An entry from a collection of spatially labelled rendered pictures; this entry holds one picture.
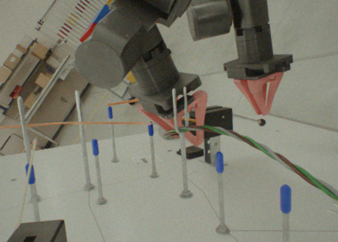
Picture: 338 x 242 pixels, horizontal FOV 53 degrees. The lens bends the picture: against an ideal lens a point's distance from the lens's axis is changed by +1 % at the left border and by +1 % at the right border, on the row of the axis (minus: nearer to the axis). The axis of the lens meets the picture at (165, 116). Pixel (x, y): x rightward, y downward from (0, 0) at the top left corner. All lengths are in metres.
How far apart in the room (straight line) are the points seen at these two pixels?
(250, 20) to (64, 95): 8.10
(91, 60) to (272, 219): 0.26
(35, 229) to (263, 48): 0.43
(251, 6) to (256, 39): 0.05
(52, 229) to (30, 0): 8.61
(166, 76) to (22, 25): 8.27
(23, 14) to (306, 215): 8.49
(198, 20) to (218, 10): 0.03
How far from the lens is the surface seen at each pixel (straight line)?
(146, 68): 0.43
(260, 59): 0.57
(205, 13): 0.55
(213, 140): 0.54
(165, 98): 0.42
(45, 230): 0.27
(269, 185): 0.49
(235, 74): 0.59
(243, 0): 0.56
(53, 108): 8.53
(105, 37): 0.35
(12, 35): 8.61
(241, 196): 0.45
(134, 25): 0.37
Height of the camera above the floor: 1.41
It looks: 23 degrees down
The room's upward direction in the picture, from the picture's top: 55 degrees counter-clockwise
